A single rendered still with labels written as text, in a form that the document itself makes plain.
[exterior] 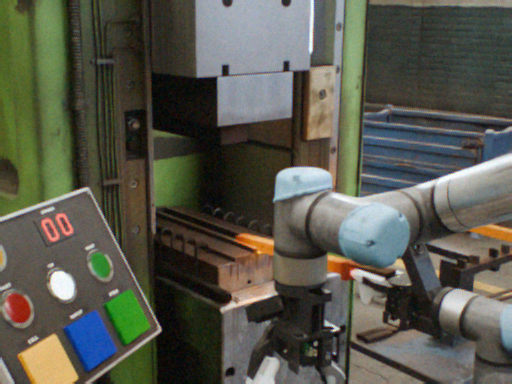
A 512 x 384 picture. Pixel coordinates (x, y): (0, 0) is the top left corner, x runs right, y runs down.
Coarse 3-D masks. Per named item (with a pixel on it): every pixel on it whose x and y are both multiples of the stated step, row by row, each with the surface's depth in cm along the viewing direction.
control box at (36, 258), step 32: (0, 224) 108; (32, 224) 113; (96, 224) 125; (32, 256) 111; (64, 256) 116; (0, 288) 104; (32, 288) 108; (96, 288) 119; (128, 288) 125; (0, 320) 102; (32, 320) 106; (64, 320) 111; (0, 352) 100; (128, 352) 120
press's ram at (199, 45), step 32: (160, 0) 143; (192, 0) 135; (224, 0) 139; (256, 0) 143; (288, 0) 148; (160, 32) 145; (192, 32) 137; (224, 32) 140; (256, 32) 145; (288, 32) 150; (160, 64) 147; (192, 64) 139; (224, 64) 142; (256, 64) 147; (288, 64) 153
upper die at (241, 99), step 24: (288, 72) 153; (168, 96) 155; (192, 96) 149; (216, 96) 143; (240, 96) 146; (264, 96) 150; (288, 96) 154; (192, 120) 151; (216, 120) 144; (240, 120) 148; (264, 120) 152
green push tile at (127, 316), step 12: (120, 300) 122; (132, 300) 124; (108, 312) 119; (120, 312) 120; (132, 312) 123; (120, 324) 119; (132, 324) 122; (144, 324) 124; (120, 336) 119; (132, 336) 121
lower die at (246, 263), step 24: (168, 216) 183; (192, 216) 183; (168, 240) 171; (192, 240) 167; (216, 240) 167; (192, 264) 161; (216, 264) 155; (240, 264) 157; (264, 264) 162; (240, 288) 159
